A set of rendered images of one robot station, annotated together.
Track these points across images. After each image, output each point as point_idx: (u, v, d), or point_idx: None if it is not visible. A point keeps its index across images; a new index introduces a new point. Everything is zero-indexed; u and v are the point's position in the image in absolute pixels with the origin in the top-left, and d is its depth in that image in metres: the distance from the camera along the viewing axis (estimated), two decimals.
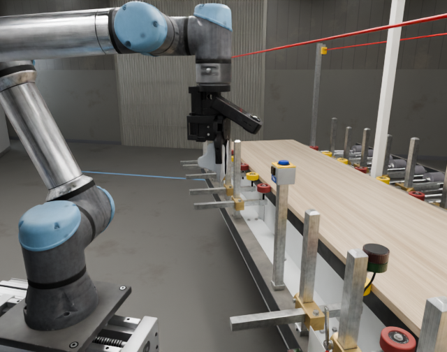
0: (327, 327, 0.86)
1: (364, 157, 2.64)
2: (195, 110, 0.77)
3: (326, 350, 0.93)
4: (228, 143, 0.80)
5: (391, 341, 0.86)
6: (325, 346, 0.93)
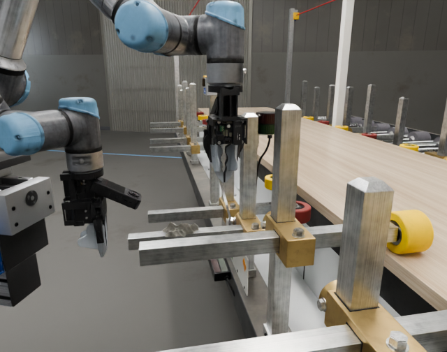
0: (223, 193, 0.87)
1: (330, 114, 2.66)
2: (230, 114, 0.70)
3: None
4: (212, 145, 0.78)
5: None
6: (228, 222, 0.94)
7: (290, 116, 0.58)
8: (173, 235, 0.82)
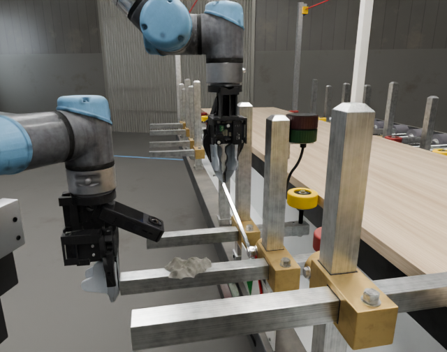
0: (232, 204, 0.78)
1: None
2: (230, 114, 0.70)
3: (250, 254, 0.74)
4: (212, 145, 0.78)
5: None
6: (247, 252, 0.75)
7: (357, 122, 0.39)
8: (179, 275, 0.62)
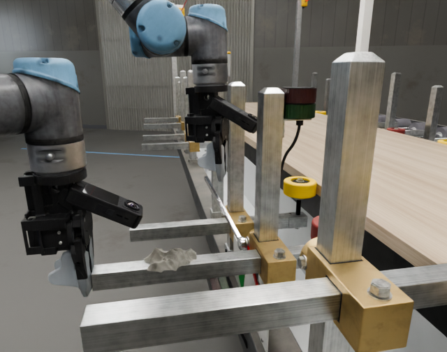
0: (218, 200, 0.74)
1: None
2: (193, 111, 0.77)
3: (241, 243, 0.67)
4: (226, 143, 0.80)
5: None
6: (238, 243, 0.68)
7: (364, 75, 0.32)
8: (159, 268, 0.55)
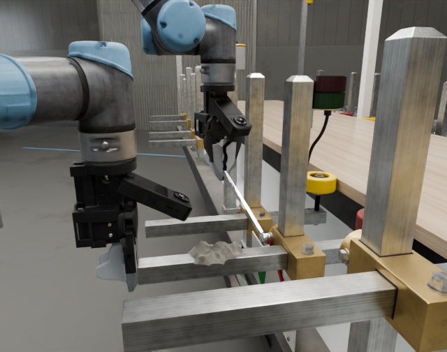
0: (239, 194, 0.72)
1: (352, 105, 2.37)
2: None
3: (264, 239, 0.64)
4: (233, 144, 0.78)
5: None
6: (260, 239, 0.65)
7: (424, 52, 0.29)
8: (207, 261, 0.53)
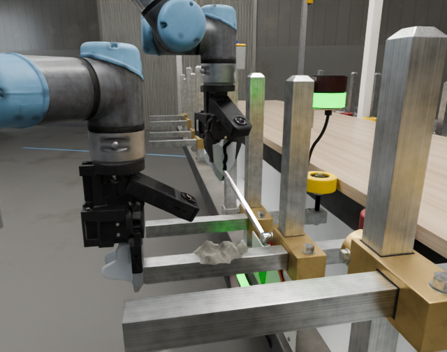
0: (239, 194, 0.71)
1: (352, 105, 2.36)
2: None
3: (265, 239, 0.64)
4: (233, 144, 0.78)
5: None
6: (261, 239, 0.65)
7: (426, 51, 0.29)
8: (213, 260, 0.53)
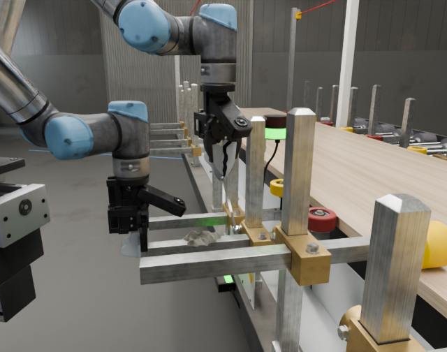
0: (228, 201, 0.83)
1: (334, 115, 2.61)
2: None
3: (235, 235, 0.90)
4: (233, 144, 0.78)
5: (311, 214, 0.84)
6: (232, 230, 0.90)
7: (303, 122, 0.54)
8: (195, 244, 0.78)
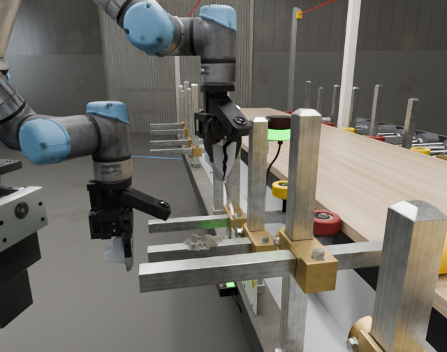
0: (230, 205, 0.80)
1: (334, 115, 2.59)
2: None
3: (236, 238, 0.88)
4: (233, 144, 0.78)
5: (314, 218, 0.82)
6: (235, 234, 0.88)
7: (309, 123, 0.52)
8: (196, 248, 0.76)
